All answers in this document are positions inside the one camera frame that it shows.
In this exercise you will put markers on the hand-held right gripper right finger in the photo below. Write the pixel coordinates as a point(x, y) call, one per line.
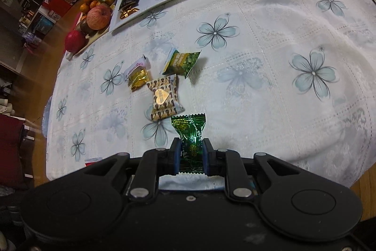
point(208, 159)

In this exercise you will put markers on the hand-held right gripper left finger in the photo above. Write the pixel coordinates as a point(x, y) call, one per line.
point(175, 157)

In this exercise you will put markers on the dark green shiny candy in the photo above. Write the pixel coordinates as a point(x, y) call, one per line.
point(191, 130)

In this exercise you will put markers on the brown heart print snack packet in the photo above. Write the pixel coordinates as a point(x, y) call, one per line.
point(163, 98)

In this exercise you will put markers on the gold foil candy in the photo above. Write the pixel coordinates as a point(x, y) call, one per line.
point(138, 79)

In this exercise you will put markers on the light green pea snack packet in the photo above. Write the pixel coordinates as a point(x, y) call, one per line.
point(180, 62)

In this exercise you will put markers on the white pink snack packet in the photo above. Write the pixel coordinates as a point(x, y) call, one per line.
point(136, 64)

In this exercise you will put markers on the white floral tablecloth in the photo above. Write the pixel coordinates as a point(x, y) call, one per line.
point(264, 33)

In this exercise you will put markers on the cream fruit tray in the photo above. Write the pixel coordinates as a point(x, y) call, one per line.
point(91, 40)

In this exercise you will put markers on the gold wrapped chocolates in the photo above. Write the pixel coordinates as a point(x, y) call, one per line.
point(127, 13)

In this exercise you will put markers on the red pomegranate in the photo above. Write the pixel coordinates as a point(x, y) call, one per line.
point(75, 40)

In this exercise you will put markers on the dark green round fruit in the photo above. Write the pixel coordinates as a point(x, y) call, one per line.
point(86, 27)

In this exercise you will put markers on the pink striped apple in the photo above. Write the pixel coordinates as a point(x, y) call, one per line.
point(98, 17)

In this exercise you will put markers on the red chair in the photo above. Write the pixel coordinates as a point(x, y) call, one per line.
point(11, 148)

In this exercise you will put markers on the blue storage bin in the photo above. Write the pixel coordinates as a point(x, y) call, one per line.
point(44, 24)

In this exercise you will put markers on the red storage box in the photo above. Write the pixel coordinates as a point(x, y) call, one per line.
point(58, 4)

